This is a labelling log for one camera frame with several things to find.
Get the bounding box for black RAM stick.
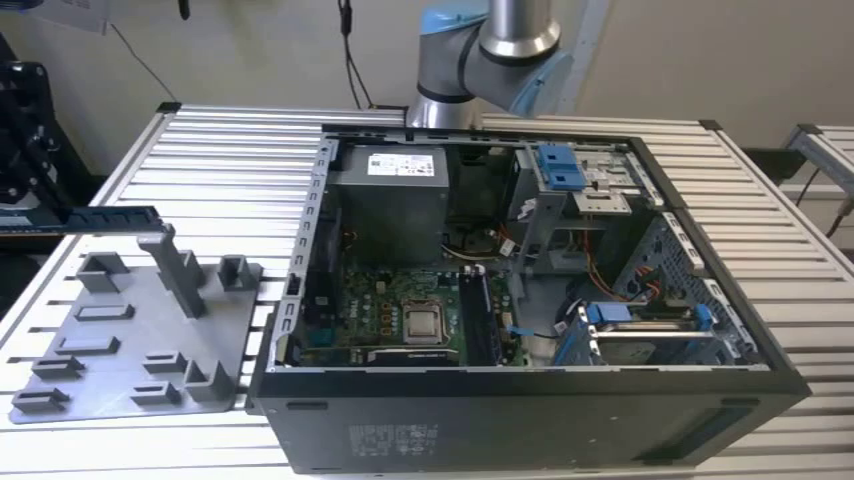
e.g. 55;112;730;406
459;272;497;365
0;206;165;234

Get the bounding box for grey parts rack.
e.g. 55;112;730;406
10;223;269;426

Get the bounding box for grey power supply unit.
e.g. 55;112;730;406
330;147;450;266

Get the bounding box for green motherboard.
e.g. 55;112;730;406
297;264;529;369

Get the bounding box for metal CPU socket cover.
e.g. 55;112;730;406
398;298;450;347

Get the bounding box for silver CPU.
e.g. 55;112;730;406
405;310;446;339

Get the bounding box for black graphics card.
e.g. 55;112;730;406
365;348;463;369

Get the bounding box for grey metal drive cage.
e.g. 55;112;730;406
506;143;662;276

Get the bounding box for black PC case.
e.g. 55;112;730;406
243;122;813;475

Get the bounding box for hard disk in blue carrier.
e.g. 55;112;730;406
557;301;742;370

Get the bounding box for metal slat side table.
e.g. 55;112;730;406
780;123;854;201

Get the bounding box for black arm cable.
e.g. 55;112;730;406
335;0;377;109

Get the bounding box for power cable bundle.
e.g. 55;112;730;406
441;224;520;262

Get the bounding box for blue drive latch bracket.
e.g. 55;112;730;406
536;143;584;192

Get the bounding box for orange red wire bundle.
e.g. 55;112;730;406
578;227;664;304

